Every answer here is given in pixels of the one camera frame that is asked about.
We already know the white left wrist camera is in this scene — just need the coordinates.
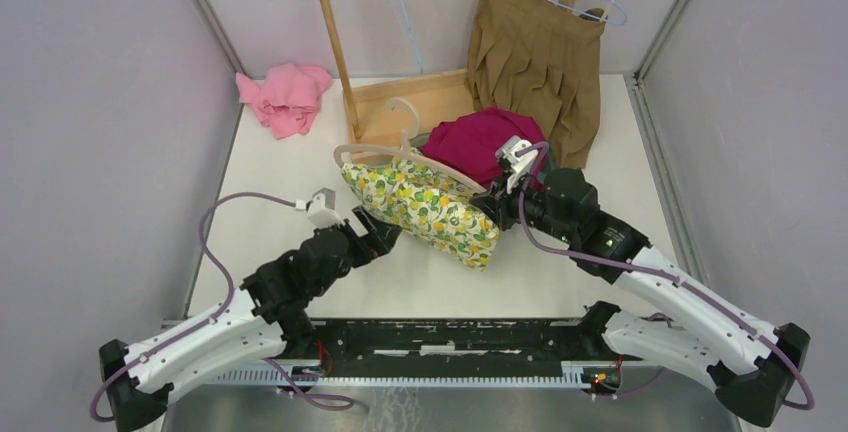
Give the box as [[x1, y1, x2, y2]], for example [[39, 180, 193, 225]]
[[294, 188, 343, 229]]

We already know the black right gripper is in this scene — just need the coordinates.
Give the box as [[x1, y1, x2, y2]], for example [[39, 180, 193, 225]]
[[471, 164, 576, 244]]

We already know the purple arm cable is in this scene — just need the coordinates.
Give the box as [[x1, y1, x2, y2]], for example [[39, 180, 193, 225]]
[[89, 191, 356, 424], [515, 141, 816, 412]]

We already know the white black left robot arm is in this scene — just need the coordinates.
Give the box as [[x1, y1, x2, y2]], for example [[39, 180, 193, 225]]
[[96, 206, 402, 431]]

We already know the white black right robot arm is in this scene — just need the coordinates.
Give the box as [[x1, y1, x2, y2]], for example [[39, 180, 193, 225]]
[[471, 169, 816, 428]]

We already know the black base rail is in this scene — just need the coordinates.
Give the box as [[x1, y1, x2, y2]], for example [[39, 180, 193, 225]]
[[282, 319, 619, 379]]

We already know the yellow patterned cloth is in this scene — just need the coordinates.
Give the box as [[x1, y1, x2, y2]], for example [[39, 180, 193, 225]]
[[341, 158, 500, 270]]

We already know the wooden clothes rack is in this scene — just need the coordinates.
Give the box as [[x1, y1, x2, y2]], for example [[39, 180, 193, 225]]
[[319, 0, 607, 147]]

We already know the brown skirt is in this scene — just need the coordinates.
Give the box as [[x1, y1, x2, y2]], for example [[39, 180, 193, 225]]
[[466, 0, 605, 168]]

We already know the beige wooden hanger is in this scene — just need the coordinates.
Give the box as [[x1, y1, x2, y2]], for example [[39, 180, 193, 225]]
[[333, 97, 486, 193]]

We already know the white slotted cable duct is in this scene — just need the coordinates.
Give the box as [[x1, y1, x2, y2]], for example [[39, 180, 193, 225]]
[[208, 363, 613, 391]]

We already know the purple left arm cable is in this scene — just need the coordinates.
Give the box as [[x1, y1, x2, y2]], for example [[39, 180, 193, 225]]
[[89, 191, 356, 424]]

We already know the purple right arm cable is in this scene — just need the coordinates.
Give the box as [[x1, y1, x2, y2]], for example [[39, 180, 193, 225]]
[[515, 141, 816, 412]]

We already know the pink crumpled cloth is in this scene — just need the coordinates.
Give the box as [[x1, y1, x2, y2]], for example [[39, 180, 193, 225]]
[[235, 63, 333, 140]]

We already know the magenta cloth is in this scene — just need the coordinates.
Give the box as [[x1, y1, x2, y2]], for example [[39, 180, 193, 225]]
[[418, 107, 545, 189]]

